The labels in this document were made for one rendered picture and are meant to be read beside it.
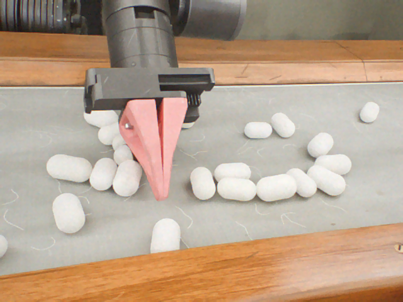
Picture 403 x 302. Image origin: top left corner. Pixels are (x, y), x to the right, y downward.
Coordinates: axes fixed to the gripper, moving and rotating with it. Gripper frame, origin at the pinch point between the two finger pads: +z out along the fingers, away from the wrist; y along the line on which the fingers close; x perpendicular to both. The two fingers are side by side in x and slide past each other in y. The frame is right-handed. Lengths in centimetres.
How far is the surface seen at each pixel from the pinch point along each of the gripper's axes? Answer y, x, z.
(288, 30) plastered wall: 130, 181, -119
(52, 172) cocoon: -8.0, 3.8, -3.0
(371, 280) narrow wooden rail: 11.4, -8.2, 8.8
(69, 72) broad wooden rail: -5.2, 16.7, -18.1
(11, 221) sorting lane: -11.0, 1.8, 0.9
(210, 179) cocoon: 4.5, 0.7, -0.5
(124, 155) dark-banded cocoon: -1.9, 4.1, -4.1
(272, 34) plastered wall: 120, 183, -118
